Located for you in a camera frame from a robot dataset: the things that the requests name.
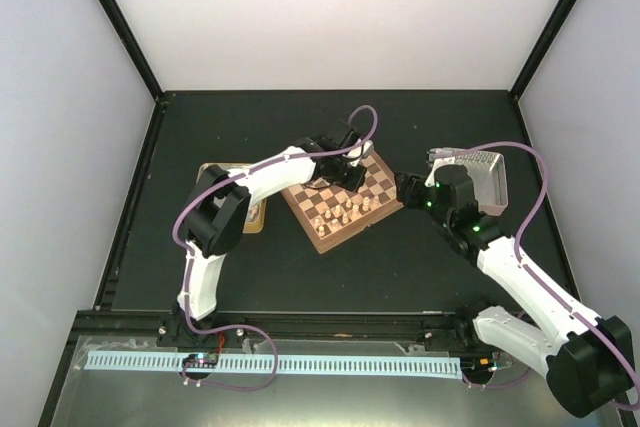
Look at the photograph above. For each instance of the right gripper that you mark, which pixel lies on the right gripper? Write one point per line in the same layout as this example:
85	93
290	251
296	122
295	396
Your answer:
408	192

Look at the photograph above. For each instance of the small circuit board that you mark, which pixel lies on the small circuit board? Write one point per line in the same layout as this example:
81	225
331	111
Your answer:
201	360

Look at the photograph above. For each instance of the right frame post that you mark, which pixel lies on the right frame post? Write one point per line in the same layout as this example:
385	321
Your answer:
547	36

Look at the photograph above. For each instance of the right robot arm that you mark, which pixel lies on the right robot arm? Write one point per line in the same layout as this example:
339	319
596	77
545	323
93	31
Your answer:
586	360

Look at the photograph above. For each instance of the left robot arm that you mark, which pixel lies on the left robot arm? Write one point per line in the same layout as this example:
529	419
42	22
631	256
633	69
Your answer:
212	222

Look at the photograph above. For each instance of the frame post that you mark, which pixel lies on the frame post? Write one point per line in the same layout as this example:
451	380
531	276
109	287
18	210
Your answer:
127	38
547	36

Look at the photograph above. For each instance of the left frame post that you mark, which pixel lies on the left frame post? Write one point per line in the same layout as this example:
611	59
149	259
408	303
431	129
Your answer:
127	38

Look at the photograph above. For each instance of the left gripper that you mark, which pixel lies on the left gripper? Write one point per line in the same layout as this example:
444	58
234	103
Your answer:
355	183

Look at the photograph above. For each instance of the light blue cable duct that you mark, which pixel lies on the light blue cable duct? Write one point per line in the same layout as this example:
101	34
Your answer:
387	366

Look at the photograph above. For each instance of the wooden chess board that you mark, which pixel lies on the wooden chess board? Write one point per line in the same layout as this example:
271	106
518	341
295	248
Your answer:
309	202

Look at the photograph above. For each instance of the black aluminium rail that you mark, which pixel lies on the black aluminium rail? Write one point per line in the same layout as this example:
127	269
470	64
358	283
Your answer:
450	332

